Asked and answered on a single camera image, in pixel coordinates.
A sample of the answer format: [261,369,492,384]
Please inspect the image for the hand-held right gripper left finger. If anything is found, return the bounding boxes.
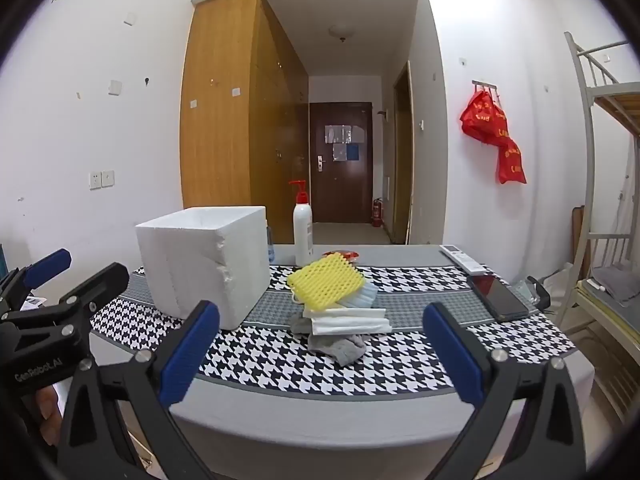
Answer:
[59,300,221,480]

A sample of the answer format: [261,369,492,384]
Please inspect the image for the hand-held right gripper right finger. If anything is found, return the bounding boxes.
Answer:
[422,302,587,480]

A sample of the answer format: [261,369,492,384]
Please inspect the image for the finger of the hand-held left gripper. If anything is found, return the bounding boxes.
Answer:
[0,262,131,334]
[0,248,72,307]

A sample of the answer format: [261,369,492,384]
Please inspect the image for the white foam box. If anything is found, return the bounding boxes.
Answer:
[135,204,271,332]

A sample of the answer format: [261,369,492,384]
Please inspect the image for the blue face mask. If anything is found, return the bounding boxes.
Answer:
[301,305,394,337]
[339,281,379,311]

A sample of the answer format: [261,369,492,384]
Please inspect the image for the grey sock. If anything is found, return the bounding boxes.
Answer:
[291,314,369,367]

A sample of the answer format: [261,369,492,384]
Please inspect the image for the yellow foam net sleeve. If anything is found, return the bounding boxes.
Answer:
[287,254,364,311]

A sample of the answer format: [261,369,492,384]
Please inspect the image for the person's left hand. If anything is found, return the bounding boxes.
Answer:
[37,385,67,447]

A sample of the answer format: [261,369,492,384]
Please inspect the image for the houndstooth tablecloth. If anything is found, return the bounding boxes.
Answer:
[90,259,577,402]

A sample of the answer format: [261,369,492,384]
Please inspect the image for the black smartphone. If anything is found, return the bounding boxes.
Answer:
[466,273,531,323]

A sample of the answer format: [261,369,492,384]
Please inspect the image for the white remote control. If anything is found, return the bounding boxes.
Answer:
[439,244,487,275]

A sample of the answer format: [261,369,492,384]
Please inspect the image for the clear plastic packet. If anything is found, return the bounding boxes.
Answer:
[514,275,552,312]

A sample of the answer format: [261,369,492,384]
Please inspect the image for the white lotion pump bottle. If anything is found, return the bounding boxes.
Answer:
[288,180,315,267]

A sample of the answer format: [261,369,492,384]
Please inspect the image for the grey cloth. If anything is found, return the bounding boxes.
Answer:
[591,264,640,307]

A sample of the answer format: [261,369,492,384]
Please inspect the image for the wooden wardrobe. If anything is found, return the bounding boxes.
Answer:
[180,0,310,243]

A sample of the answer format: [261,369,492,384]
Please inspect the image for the dark brown entrance door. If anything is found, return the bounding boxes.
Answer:
[308,101,375,225]

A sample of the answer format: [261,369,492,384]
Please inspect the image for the red plastic bag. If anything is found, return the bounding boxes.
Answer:
[459,85,527,185]

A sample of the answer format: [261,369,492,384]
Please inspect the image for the metal bunk bed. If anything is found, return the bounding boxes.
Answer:
[554,31,640,413]

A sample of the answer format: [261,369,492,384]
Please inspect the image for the brown side door frame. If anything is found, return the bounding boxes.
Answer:
[392,60,417,246]

